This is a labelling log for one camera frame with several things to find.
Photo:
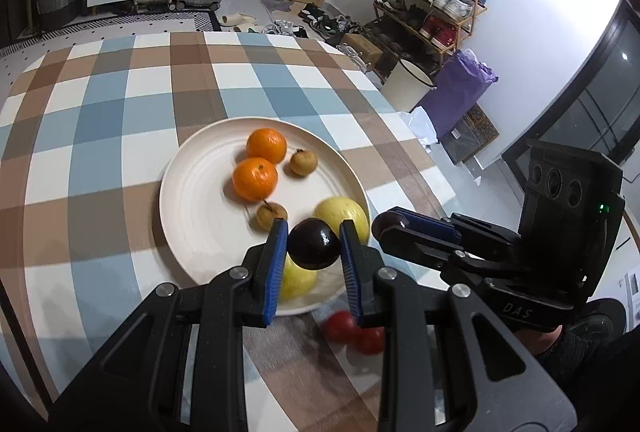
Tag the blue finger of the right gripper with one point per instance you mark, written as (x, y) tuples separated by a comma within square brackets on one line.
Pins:
[(433, 227), (444, 254)]

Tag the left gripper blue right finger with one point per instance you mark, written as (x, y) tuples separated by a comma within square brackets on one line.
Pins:
[(360, 264)]

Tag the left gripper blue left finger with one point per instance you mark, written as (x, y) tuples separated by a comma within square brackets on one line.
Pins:
[(271, 268)]

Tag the brown longan fruit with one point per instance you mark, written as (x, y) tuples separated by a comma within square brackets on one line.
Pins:
[(267, 213), (303, 162)]

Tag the dark plum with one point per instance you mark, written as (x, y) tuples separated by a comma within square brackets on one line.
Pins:
[(313, 245), (386, 220)]

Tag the large green yellow guava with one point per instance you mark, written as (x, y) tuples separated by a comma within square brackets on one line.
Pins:
[(296, 281)]

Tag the red tomato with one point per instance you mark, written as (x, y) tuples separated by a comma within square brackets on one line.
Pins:
[(340, 328), (369, 341)]

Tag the orange front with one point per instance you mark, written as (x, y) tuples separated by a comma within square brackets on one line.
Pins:
[(254, 179)]

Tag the orange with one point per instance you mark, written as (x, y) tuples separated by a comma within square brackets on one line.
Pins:
[(268, 144), (254, 179)]

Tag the person right hand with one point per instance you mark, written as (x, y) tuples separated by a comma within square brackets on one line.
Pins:
[(538, 342)]

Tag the cream round plate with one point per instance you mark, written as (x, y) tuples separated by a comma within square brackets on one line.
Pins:
[(208, 226)]

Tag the white waste bin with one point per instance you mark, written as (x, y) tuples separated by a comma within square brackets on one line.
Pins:
[(406, 85)]

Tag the purple bag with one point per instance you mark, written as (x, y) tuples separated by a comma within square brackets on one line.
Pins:
[(458, 86)]

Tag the cardboard box on floor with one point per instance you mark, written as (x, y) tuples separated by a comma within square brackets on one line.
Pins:
[(366, 50)]

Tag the wooden shoe rack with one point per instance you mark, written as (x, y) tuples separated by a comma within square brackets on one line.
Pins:
[(425, 32)]

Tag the checkered tablecloth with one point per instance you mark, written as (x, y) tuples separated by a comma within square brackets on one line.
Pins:
[(87, 130)]

